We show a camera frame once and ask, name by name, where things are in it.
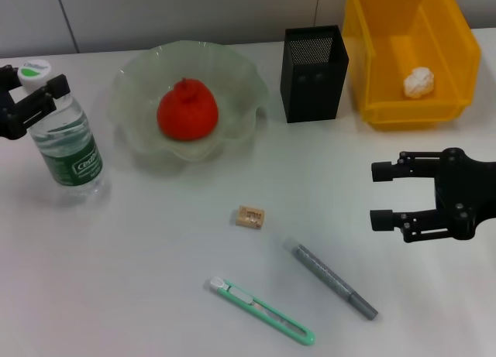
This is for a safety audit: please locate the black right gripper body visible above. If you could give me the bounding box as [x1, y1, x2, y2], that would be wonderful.
[432, 147, 496, 242]

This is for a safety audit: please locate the green utility knife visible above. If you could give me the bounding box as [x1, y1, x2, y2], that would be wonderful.
[205, 277, 315, 347]

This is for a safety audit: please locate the clear green-label water bottle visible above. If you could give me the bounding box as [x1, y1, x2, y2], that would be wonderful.
[17, 58, 110, 203]

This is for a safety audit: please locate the black mesh pen holder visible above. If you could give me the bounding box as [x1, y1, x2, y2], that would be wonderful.
[280, 24, 350, 124]

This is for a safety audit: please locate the yellow plastic bin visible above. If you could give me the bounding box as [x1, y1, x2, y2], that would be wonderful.
[342, 0, 482, 132]

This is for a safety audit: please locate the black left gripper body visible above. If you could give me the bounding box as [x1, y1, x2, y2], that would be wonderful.
[0, 97, 15, 141]

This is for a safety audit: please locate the white paper ball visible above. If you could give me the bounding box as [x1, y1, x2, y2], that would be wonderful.
[402, 66, 436, 99]

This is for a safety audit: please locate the orange fruit with stem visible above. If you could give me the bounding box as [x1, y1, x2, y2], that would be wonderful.
[157, 77, 220, 142]

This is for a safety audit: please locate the grey marker pen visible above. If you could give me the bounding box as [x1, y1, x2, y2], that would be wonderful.
[282, 236, 379, 320]

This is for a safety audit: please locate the translucent green wavy fruit plate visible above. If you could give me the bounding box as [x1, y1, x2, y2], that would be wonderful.
[109, 40, 270, 164]

